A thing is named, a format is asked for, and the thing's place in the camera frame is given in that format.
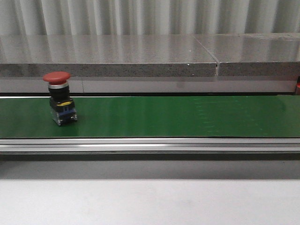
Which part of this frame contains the red mushroom push button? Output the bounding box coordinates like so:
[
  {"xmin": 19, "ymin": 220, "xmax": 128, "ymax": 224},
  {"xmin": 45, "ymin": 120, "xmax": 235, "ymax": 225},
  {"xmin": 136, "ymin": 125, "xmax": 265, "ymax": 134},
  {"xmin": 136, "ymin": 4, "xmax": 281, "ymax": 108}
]
[{"xmin": 43, "ymin": 71, "xmax": 78, "ymax": 126}]

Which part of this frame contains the green conveyor belt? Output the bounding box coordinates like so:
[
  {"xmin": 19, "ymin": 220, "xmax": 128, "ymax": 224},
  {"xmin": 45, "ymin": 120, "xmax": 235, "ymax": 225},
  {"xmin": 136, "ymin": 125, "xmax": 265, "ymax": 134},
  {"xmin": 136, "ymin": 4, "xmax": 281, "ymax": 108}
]
[{"xmin": 0, "ymin": 95, "xmax": 300, "ymax": 138}]

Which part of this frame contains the white base panel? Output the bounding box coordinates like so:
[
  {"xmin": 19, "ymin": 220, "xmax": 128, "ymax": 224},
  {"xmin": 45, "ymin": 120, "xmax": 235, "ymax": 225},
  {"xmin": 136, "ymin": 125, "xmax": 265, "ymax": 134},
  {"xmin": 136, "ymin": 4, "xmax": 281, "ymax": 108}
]
[{"xmin": 0, "ymin": 76, "xmax": 296, "ymax": 94}]

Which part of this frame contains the right grey stone slab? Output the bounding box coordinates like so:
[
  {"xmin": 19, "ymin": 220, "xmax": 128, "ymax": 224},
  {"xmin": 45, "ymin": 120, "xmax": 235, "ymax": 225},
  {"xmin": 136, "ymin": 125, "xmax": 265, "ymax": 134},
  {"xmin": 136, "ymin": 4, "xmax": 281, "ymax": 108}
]
[{"xmin": 195, "ymin": 33, "xmax": 300, "ymax": 80}]

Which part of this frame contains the grey stone slab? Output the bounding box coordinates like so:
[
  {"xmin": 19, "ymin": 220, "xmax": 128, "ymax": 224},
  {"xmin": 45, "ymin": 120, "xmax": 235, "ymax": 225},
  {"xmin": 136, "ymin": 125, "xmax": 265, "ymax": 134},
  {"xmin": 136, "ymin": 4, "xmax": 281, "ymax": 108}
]
[
  {"xmin": 0, "ymin": 35, "xmax": 217, "ymax": 77},
  {"xmin": 195, "ymin": 33, "xmax": 300, "ymax": 80}
]

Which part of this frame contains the left grey stone slab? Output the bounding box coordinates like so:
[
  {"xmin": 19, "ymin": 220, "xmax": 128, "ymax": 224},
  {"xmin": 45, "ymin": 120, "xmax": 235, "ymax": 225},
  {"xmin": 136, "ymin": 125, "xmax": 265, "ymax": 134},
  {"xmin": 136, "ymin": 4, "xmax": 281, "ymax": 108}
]
[{"xmin": 0, "ymin": 35, "xmax": 217, "ymax": 77}]

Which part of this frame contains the white curtain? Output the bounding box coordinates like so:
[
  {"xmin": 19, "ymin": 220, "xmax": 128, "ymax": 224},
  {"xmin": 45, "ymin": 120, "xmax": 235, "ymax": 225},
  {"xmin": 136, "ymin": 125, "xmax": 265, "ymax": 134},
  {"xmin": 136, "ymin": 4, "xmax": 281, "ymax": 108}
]
[{"xmin": 0, "ymin": 0, "xmax": 300, "ymax": 35}]

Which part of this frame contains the aluminium conveyor frame rail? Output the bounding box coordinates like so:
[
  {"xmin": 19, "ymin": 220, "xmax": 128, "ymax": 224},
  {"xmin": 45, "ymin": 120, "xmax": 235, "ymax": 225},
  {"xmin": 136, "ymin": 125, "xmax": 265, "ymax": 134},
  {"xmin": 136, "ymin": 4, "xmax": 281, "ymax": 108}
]
[{"xmin": 0, "ymin": 137, "xmax": 300, "ymax": 155}]

